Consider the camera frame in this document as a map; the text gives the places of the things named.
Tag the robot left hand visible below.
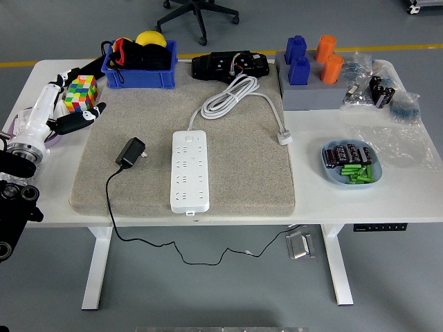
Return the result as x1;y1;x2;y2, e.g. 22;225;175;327
12;67;107;149

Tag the black power adapter plug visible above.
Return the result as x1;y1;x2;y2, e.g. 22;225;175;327
115;137;149;169

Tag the thin black adapter cord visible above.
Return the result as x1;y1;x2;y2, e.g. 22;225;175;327
105;165;300;266

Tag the white power strip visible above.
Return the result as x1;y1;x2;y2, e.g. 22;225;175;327
170;129;210;217

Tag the white three-pin plug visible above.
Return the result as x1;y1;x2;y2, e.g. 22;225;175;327
276;128;294;146

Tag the large white socket panel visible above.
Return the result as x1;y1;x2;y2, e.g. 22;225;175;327
13;107;34;134

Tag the purple tray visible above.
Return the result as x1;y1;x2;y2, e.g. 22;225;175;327
8;112;63;147

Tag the colourful puzzle cube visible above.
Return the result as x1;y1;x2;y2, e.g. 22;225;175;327
64;74;98;113

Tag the clear bag of screws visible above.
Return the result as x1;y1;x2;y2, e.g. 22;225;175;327
0;169;35;186

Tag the long black box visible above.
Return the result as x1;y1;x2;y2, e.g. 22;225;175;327
62;57;107;86

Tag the blue plastic bin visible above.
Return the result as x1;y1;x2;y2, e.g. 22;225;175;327
100;39;179;90

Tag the black and red pouch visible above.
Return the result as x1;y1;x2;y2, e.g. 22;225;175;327
100;37;172;84

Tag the yellow ball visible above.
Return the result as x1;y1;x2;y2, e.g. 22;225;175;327
134;30;166;48

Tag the white table leg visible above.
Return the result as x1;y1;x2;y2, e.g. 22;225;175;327
81;226;114;311
320;223;354;307

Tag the black electronic module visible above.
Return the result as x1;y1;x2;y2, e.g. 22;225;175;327
191;50;270;84

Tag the black office chair base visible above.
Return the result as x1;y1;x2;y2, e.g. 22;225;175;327
155;0;240;46

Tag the grey-brown mat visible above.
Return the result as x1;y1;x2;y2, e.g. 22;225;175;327
69;64;297;219

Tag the blue square bottle block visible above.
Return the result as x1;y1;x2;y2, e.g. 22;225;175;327
284;35;307;66
288;55;311;86

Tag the grey block holder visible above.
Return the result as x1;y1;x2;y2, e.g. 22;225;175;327
275;50;349;111

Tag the metal floor socket box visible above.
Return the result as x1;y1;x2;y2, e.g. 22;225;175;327
284;230;318;260

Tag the orange cylinder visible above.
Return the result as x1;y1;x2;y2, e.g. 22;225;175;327
320;53;345;84
314;35;337;63

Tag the light blue tray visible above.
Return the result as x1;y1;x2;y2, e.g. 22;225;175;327
320;138;383;190

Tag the bag of metal parts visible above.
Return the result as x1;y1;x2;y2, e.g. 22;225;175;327
341;81;377;111

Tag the bag of blue parts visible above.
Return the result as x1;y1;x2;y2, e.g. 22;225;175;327
389;91;422;125
342;51;377;84

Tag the bundle of black capacitors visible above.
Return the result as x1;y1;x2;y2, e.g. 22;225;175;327
368;75;396;110

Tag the black table control panel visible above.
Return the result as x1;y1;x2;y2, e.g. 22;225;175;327
352;223;408;232

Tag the empty clear plastic bag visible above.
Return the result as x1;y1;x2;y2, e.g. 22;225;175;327
352;122;439;170

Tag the white power strip cable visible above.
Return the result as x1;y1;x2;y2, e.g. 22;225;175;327
188;75;287;134

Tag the white wheeled frame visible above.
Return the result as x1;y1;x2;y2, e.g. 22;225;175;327
403;0;443;15

